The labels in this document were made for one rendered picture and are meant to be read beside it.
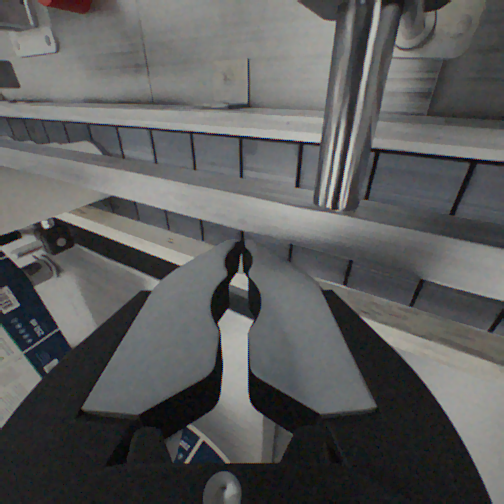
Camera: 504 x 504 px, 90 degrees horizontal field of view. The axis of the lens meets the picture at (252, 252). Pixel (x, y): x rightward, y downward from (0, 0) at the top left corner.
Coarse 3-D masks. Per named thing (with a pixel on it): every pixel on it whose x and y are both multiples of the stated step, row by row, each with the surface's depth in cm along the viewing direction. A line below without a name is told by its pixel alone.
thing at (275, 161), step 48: (144, 144) 20; (192, 144) 18; (240, 144) 16; (288, 144) 14; (384, 192) 13; (432, 192) 12; (480, 192) 11; (240, 240) 19; (384, 288) 15; (432, 288) 14
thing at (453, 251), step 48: (0, 144) 14; (144, 192) 9; (192, 192) 8; (240, 192) 7; (288, 192) 7; (288, 240) 7; (336, 240) 6; (384, 240) 6; (432, 240) 5; (480, 240) 5; (480, 288) 5
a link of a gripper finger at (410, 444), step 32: (352, 320) 7; (352, 352) 7; (384, 352) 7; (384, 384) 6; (416, 384) 6; (352, 416) 5; (384, 416) 5; (416, 416) 5; (352, 448) 5; (384, 448) 5; (416, 448) 5; (448, 448) 5; (384, 480) 4; (416, 480) 4; (448, 480) 4; (480, 480) 4
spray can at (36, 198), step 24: (72, 144) 21; (96, 144) 22; (0, 168) 17; (0, 192) 16; (24, 192) 17; (48, 192) 19; (72, 192) 20; (96, 192) 22; (0, 216) 17; (24, 216) 18; (48, 216) 20
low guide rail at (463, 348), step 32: (96, 224) 22; (128, 224) 22; (160, 256) 19; (192, 256) 18; (384, 320) 13; (416, 320) 13; (448, 320) 13; (416, 352) 12; (448, 352) 11; (480, 352) 11
